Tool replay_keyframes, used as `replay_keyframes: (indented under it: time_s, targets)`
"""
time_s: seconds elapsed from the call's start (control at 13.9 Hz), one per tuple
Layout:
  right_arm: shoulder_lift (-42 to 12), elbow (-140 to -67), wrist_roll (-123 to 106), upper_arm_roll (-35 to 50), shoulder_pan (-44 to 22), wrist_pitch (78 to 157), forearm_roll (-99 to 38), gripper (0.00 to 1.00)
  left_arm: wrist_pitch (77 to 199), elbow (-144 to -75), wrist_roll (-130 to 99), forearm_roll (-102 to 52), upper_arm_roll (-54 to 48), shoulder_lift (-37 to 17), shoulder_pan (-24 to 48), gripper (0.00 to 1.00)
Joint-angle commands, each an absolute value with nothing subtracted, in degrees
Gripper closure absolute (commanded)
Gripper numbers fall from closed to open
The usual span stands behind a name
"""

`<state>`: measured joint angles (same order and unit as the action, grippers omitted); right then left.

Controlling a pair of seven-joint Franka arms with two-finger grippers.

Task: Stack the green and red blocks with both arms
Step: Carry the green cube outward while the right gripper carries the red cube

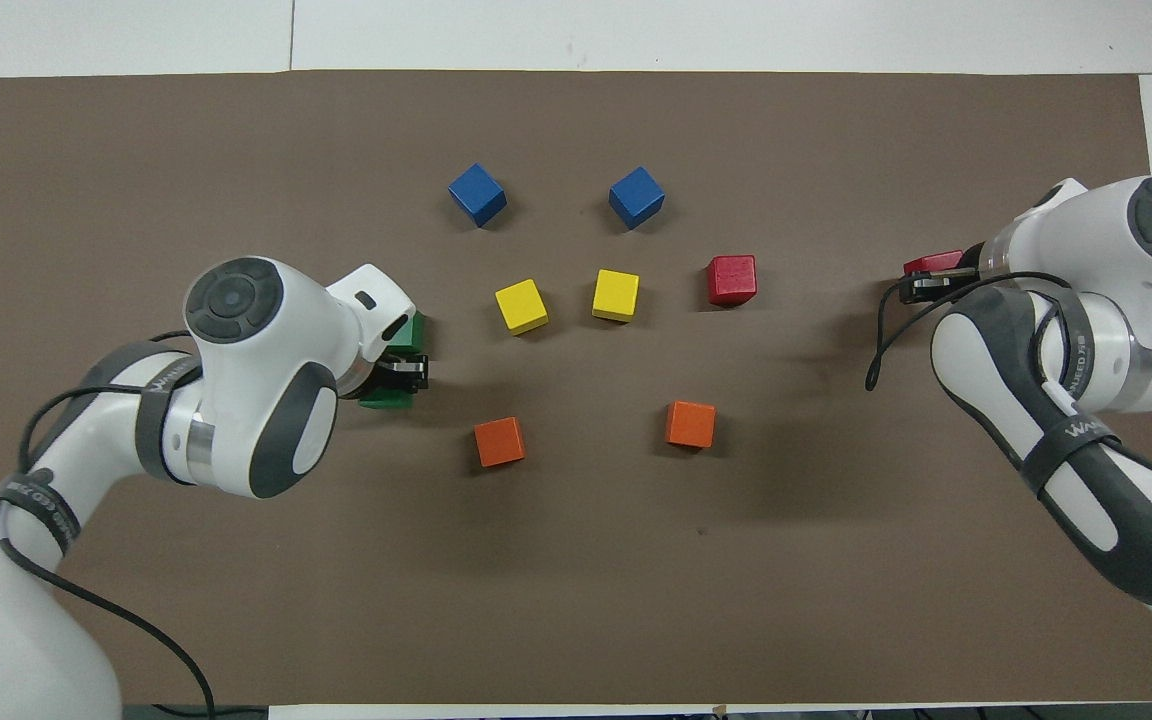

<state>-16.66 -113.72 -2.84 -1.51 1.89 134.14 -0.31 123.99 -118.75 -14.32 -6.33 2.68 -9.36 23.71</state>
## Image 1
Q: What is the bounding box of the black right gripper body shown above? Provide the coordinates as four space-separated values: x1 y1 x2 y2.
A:
921 268 985 306

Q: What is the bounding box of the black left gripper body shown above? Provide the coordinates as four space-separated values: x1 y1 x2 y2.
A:
372 350 417 393

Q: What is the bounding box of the red wooden cube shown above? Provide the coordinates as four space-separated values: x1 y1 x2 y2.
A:
706 254 758 307
903 249 967 278

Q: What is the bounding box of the orange wooden cube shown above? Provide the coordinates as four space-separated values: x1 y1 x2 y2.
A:
665 400 717 450
474 416 527 469

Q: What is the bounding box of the yellow wooden cube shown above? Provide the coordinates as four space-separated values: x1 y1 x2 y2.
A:
494 278 550 337
591 269 641 324

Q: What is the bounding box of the blue wooden cube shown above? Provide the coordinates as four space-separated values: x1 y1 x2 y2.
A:
448 162 509 229
608 165 667 232

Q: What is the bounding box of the brown paper table mat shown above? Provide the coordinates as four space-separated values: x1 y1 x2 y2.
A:
0 68 1152 707

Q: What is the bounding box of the dark grey velcro cable strap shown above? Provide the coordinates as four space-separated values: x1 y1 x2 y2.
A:
0 468 83 557
1020 412 1124 498
134 345 205 486
1031 288 1099 401

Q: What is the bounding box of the black floor cable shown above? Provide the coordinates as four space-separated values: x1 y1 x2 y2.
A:
151 703 269 718

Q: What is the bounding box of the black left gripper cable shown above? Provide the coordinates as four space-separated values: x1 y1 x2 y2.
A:
0 330 219 720

